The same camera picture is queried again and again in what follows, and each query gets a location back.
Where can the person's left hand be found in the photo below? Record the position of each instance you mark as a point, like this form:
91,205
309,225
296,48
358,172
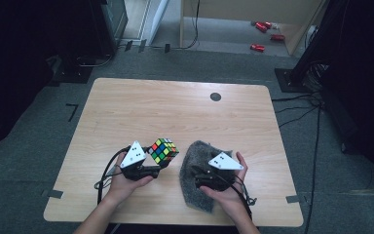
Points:
123,187

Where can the grey tape strip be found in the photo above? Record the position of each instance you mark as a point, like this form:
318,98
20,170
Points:
292,199
53,194

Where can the colourful puzzle cube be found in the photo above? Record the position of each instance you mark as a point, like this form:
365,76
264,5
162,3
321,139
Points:
163,151

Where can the black cabinet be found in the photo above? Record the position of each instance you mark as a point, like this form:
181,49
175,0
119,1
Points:
108,26

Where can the small red object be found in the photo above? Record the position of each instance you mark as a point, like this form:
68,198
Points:
257,48
261,27
277,37
268,24

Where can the white panel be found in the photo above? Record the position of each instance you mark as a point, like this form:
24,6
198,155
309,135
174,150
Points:
159,19

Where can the black stand base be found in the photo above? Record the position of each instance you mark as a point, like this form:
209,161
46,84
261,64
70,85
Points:
289,81

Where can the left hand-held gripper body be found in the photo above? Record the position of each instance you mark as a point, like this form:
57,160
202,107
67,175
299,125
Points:
133,157

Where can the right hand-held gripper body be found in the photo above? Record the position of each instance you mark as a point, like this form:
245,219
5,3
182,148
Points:
224,162

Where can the black tape corner mark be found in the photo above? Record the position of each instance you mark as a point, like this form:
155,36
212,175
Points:
73,110

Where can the dark round table grommet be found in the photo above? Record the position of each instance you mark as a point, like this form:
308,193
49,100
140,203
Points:
215,97

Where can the person's right hand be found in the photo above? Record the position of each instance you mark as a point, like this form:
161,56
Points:
230,198

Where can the black floor base plate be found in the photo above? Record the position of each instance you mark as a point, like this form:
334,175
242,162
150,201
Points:
73,73

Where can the grey fuzzy cloth pouch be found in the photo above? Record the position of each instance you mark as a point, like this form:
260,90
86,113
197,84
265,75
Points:
191,175

